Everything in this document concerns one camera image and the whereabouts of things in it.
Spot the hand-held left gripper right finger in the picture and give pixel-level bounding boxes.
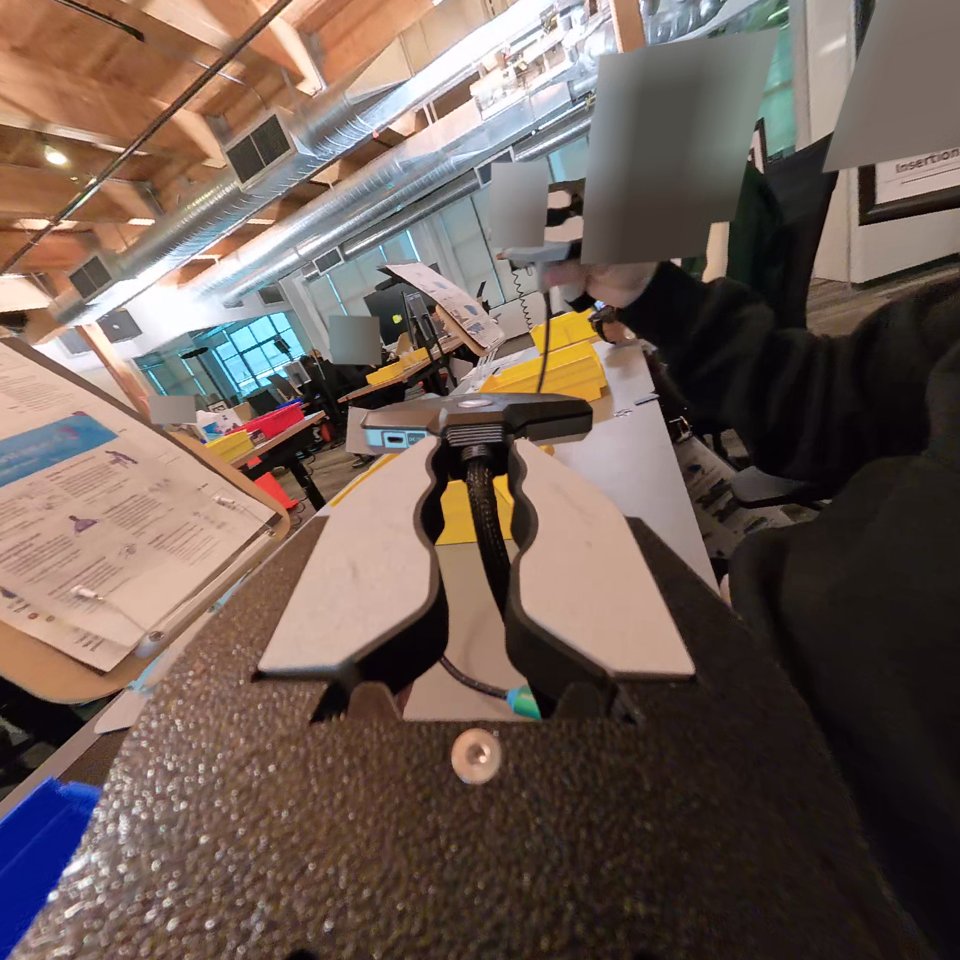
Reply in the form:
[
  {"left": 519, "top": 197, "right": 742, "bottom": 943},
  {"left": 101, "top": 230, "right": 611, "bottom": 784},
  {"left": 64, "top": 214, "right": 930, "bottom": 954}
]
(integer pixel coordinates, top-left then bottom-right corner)
[{"left": 504, "top": 438, "right": 697, "bottom": 697}]

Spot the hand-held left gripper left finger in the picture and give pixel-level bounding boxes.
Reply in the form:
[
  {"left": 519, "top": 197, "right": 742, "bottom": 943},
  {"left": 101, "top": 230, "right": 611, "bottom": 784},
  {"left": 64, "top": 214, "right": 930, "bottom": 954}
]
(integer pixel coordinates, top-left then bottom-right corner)
[{"left": 257, "top": 435, "right": 451, "bottom": 680}]

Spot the black braided switch cable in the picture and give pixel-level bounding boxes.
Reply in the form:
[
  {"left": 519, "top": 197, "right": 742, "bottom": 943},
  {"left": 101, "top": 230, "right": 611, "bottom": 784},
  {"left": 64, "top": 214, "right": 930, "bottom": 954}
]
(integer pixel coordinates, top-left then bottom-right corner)
[{"left": 463, "top": 446, "right": 520, "bottom": 618}]

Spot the blue plastic bin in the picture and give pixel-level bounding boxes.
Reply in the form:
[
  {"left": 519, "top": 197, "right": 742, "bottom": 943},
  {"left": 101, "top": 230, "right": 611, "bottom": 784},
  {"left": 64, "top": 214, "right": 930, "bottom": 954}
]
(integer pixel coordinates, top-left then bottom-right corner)
[{"left": 0, "top": 776, "right": 102, "bottom": 960}]

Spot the person's right forearm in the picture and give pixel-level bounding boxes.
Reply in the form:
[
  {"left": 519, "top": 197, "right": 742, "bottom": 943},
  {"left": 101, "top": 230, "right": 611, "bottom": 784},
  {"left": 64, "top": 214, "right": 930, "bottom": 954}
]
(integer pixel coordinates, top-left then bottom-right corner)
[{"left": 600, "top": 258, "right": 960, "bottom": 489}]

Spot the person's right hand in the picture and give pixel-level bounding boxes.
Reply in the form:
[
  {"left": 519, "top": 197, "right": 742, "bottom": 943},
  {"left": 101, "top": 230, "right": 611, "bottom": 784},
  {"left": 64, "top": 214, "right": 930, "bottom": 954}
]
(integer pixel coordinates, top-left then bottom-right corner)
[{"left": 583, "top": 261, "right": 663, "bottom": 310}]

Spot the red plastic bin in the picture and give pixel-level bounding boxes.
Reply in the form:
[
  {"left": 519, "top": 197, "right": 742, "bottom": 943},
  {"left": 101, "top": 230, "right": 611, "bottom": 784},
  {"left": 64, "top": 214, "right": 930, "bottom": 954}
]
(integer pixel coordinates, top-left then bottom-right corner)
[{"left": 243, "top": 399, "right": 307, "bottom": 438}]

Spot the black monitor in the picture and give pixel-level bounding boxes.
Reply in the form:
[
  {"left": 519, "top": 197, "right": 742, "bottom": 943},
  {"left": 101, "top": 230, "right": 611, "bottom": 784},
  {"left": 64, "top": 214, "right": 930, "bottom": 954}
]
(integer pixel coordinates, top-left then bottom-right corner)
[{"left": 363, "top": 287, "right": 440, "bottom": 348}]

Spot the printed instruction sheet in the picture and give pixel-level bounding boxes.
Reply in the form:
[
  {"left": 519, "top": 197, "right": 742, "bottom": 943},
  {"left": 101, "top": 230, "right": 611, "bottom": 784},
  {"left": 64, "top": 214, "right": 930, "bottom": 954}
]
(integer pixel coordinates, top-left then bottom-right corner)
[{"left": 0, "top": 341, "right": 275, "bottom": 672}]

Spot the person's black hoodie torso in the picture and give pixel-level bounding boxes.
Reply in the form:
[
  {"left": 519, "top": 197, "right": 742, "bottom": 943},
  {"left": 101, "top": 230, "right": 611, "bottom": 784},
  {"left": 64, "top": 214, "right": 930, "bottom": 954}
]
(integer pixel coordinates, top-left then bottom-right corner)
[{"left": 723, "top": 285, "right": 960, "bottom": 960}]

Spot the large framed marker poster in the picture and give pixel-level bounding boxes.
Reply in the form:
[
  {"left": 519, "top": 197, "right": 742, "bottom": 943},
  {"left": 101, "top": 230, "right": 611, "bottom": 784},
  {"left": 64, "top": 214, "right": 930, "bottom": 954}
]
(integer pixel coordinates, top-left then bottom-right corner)
[{"left": 857, "top": 142, "right": 960, "bottom": 228}]

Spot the silver ventilation duct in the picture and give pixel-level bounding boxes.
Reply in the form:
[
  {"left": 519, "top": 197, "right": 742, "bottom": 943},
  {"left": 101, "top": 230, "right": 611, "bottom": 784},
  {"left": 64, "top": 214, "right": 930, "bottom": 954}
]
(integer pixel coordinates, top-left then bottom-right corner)
[
  {"left": 221, "top": 93, "right": 601, "bottom": 309},
  {"left": 56, "top": 11, "right": 552, "bottom": 325}
]

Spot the duct vent grille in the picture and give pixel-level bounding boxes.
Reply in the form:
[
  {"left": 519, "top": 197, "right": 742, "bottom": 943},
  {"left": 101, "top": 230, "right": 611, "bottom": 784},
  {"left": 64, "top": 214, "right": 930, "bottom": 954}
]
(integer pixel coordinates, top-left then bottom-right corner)
[{"left": 223, "top": 112, "right": 295, "bottom": 190}]

